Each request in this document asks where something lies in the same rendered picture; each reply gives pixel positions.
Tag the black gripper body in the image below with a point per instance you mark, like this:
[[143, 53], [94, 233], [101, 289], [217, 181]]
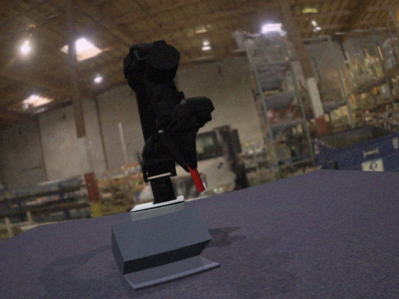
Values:
[[172, 112]]

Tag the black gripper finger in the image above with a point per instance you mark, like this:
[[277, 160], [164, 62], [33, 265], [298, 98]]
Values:
[[184, 139], [168, 147]]

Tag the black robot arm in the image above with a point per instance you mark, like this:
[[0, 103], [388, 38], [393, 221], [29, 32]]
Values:
[[149, 68]]

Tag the red cylindrical peg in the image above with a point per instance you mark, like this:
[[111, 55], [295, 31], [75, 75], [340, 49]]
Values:
[[196, 179]]

